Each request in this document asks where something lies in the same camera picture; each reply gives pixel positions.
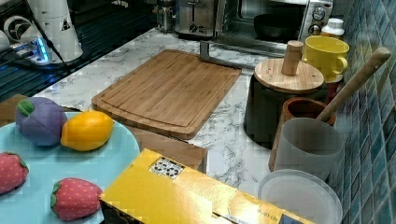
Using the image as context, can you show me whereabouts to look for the oven door with handle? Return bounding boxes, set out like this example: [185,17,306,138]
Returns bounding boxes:
[199,35,287,70]

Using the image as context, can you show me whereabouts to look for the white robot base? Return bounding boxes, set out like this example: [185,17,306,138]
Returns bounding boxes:
[2,0,83,65]

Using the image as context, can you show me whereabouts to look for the silver toaster oven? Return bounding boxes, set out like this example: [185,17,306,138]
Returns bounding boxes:
[214,0,333,49]

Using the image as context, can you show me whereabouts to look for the bamboo cutting board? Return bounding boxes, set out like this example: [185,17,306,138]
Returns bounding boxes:
[92,49,241,140]

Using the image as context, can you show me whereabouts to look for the black canister wooden lid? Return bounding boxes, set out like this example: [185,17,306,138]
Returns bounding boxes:
[244,40,324,149]

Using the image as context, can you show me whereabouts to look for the yellow cardboard box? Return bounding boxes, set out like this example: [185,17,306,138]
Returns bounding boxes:
[101,149,314,224]

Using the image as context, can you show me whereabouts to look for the silver two-slot toaster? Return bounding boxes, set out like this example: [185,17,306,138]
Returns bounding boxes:
[175,0,219,38]

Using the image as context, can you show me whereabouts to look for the wooden utensil holder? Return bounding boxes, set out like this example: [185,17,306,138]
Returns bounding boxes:
[268,97,335,172]

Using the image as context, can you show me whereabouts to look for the glass jar metal lid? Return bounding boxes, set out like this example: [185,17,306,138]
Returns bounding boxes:
[154,0,176,34]

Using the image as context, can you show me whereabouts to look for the frosted plastic cup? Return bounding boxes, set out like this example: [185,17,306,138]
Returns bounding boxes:
[274,118,345,181]

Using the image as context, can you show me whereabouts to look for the yellow plush lemon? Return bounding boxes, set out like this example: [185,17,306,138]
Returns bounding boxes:
[61,110,114,151]

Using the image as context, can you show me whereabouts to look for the clear plastic round lid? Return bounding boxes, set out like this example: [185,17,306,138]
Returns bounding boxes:
[258,169,343,224]

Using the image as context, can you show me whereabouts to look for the yellow mug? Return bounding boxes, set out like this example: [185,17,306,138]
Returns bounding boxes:
[302,35,349,83]

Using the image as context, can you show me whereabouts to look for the red plush strawberry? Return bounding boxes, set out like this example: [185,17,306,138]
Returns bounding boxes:
[50,177,103,221]
[0,152,29,194]

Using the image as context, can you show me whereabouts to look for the purple plush fruit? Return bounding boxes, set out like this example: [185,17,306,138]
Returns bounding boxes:
[15,97,67,147]

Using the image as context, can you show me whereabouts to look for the orange bottle white cap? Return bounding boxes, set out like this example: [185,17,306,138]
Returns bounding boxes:
[320,18,345,39]

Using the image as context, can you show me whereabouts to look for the light blue plate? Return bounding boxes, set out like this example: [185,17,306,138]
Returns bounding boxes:
[0,122,139,224]

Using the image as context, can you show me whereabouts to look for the wooden pestle handle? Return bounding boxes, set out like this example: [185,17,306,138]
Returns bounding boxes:
[317,47,391,122]

